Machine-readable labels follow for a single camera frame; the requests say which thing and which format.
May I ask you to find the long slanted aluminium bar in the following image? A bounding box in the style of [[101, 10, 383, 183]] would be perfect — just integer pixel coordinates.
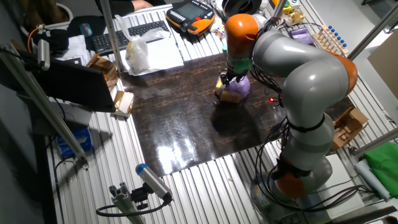
[[0, 43, 90, 169]]

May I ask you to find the grey computer mouse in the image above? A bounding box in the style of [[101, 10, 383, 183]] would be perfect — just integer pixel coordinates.
[[79, 22, 93, 38]]

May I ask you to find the blue tissue pack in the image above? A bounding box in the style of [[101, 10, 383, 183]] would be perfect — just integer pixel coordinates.
[[55, 127, 93, 159]]

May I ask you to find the person's black sleeved forearm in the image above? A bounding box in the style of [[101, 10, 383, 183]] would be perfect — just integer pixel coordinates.
[[94, 0, 135, 18]]

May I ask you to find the silver camera on bar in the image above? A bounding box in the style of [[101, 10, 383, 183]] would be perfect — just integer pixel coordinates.
[[36, 39, 51, 71]]

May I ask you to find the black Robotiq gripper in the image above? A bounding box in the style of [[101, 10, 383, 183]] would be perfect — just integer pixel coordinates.
[[220, 66, 250, 88]]

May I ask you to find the silver camera with blue end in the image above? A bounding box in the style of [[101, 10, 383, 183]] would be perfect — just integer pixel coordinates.
[[135, 163, 174, 203]]

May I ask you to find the black computer keyboard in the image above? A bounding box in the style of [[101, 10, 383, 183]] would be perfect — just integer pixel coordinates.
[[91, 20, 170, 55]]

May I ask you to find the gold white small box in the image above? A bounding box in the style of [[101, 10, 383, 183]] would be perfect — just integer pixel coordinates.
[[111, 90, 135, 118]]

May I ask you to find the wooden rack with blue tubes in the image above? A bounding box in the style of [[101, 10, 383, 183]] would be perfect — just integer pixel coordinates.
[[312, 24, 349, 55]]

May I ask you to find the black mouse pad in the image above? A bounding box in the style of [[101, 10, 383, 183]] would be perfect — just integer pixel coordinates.
[[67, 15, 108, 43]]

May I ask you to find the orange black teach pendant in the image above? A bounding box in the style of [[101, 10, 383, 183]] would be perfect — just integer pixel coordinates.
[[165, 0, 216, 35]]

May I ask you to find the brown open cardboard box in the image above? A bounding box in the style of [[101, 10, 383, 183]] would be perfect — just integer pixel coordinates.
[[86, 53, 119, 92]]

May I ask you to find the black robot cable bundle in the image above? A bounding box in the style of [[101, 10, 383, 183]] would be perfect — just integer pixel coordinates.
[[253, 124, 376, 216]]

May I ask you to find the black filament spool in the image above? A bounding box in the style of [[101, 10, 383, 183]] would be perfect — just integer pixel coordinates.
[[221, 0, 264, 19]]

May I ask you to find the clear plastic bag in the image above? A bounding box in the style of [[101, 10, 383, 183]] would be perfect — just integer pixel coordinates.
[[119, 36, 185, 77], [114, 14, 171, 75]]

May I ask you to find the slanted aluminium frame pole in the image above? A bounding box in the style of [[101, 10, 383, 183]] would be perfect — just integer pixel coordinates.
[[347, 2, 398, 61]]

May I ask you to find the dark marbled table mat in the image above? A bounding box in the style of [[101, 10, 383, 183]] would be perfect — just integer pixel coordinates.
[[119, 52, 356, 178]]

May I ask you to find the low aluminium frame rail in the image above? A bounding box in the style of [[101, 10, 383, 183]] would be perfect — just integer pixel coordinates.
[[351, 127, 398, 158]]

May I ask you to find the Rubik's cube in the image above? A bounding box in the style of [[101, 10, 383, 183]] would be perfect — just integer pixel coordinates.
[[214, 24, 226, 40]]

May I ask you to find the yellowish clear toy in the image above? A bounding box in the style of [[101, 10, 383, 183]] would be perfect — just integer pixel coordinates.
[[282, 7, 306, 26]]

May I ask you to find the flat brown cardboard panel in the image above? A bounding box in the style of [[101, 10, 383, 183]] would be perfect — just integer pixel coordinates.
[[367, 30, 398, 100]]

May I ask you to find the cardboard box with wooden blocks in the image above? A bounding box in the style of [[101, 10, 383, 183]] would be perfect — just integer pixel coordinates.
[[330, 106, 370, 152]]

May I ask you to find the person's bare hand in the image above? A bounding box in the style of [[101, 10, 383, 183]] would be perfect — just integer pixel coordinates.
[[130, 0, 154, 10]]

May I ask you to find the white rolled sheet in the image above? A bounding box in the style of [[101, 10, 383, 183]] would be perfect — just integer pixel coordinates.
[[354, 159, 391, 202]]

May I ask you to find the orange cable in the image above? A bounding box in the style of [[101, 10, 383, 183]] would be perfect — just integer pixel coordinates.
[[27, 24, 46, 54]]

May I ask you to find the grey aluminium camera post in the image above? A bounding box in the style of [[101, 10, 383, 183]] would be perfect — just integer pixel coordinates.
[[108, 182, 147, 224]]

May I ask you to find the black laptop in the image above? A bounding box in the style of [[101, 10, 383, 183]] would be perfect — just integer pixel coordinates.
[[30, 57, 116, 113]]

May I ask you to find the upright aluminium pole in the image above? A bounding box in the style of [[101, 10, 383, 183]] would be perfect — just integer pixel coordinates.
[[99, 0, 126, 74]]

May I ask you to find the purple bag roll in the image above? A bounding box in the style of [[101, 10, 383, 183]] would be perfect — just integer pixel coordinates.
[[288, 26, 315, 46]]

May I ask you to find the white round bin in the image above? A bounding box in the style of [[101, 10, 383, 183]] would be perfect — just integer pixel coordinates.
[[19, 2, 74, 37]]

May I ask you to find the green cloth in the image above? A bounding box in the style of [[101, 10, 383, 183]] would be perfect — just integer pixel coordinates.
[[363, 141, 398, 198]]

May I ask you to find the yellow green sponge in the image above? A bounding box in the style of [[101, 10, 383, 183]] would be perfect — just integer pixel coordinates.
[[219, 90, 243, 104], [215, 77, 225, 96]]

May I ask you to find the black camera cable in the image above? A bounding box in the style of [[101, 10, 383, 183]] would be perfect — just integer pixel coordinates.
[[95, 198, 172, 218]]

